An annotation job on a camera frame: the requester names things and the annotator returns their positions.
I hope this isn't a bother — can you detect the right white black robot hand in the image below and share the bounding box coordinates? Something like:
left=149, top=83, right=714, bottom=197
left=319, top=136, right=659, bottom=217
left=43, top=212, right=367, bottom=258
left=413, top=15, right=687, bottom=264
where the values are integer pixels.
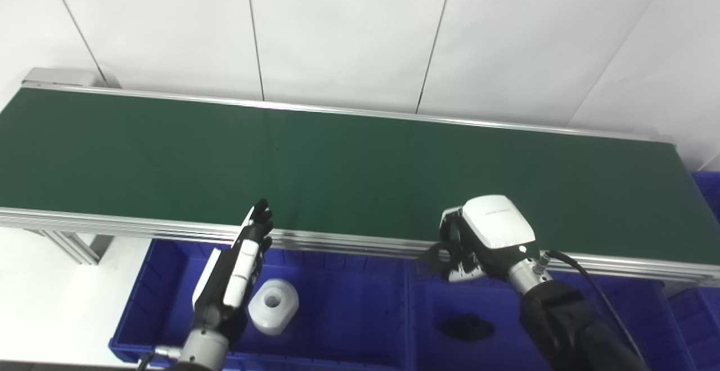
left=439, top=194, right=541, bottom=283

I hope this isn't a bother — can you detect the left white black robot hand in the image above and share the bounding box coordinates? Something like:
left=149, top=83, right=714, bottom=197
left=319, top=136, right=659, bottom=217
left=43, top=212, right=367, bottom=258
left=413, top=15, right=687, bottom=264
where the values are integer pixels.
left=191, top=198, right=275, bottom=341

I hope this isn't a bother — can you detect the green conveyor belt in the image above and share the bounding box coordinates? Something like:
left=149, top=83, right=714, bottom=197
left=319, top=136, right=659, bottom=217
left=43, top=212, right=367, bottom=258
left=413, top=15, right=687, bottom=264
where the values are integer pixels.
left=0, top=82, right=720, bottom=288

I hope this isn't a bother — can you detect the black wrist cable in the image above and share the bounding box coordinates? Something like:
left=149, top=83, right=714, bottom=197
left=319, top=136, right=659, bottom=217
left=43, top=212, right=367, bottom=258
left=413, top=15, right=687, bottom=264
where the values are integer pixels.
left=135, top=346, right=183, bottom=371
left=539, top=250, right=649, bottom=371

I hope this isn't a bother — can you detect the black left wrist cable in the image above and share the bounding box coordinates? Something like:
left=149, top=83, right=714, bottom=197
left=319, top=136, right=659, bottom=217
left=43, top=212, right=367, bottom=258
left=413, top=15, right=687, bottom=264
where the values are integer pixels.
left=135, top=346, right=183, bottom=371

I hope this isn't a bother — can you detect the black flanged metal part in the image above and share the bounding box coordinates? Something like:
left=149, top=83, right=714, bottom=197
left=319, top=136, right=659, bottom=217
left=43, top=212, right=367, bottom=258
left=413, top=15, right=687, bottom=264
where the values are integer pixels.
left=437, top=313, right=497, bottom=343
left=418, top=240, right=469, bottom=277

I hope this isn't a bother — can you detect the white cylindrical plastic part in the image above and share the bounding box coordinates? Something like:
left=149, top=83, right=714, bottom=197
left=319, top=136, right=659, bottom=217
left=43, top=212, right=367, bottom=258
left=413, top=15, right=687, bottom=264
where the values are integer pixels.
left=247, top=278, right=300, bottom=336

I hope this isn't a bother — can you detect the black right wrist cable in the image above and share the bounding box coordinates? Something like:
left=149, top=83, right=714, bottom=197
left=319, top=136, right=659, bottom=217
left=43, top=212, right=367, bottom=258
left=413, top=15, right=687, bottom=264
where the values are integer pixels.
left=539, top=250, right=649, bottom=371

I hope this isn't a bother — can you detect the aluminium conveyor support leg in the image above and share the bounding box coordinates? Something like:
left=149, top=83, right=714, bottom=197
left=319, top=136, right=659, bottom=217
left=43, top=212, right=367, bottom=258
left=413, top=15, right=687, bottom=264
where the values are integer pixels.
left=38, top=229, right=116, bottom=266

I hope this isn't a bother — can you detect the blue plastic bin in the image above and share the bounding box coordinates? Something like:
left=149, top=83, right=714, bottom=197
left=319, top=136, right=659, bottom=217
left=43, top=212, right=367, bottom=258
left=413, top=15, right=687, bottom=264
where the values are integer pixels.
left=109, top=238, right=412, bottom=369
left=666, top=171, right=720, bottom=371
left=404, top=257, right=699, bottom=371

